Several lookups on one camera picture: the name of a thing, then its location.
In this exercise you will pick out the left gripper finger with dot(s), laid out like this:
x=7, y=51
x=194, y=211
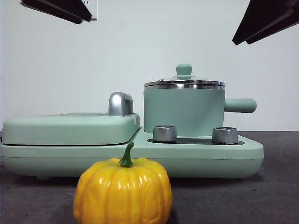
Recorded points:
x=72, y=8
x=46, y=9

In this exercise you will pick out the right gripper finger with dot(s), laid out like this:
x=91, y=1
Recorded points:
x=261, y=16
x=280, y=26

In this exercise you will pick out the glass pot lid green knob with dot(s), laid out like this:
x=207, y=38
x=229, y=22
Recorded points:
x=183, y=71

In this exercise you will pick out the yellow toy pumpkin green stem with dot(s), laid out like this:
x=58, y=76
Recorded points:
x=123, y=191

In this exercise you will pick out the silver control knob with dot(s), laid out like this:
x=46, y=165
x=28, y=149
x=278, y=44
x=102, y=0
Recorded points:
x=224, y=135
x=164, y=134

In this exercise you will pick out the black control panel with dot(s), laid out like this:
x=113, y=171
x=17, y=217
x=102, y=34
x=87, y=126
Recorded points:
x=194, y=141

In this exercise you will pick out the green breakfast machine base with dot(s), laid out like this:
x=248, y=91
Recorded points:
x=210, y=161

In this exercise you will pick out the white wall socket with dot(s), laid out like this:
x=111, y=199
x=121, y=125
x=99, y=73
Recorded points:
x=94, y=8

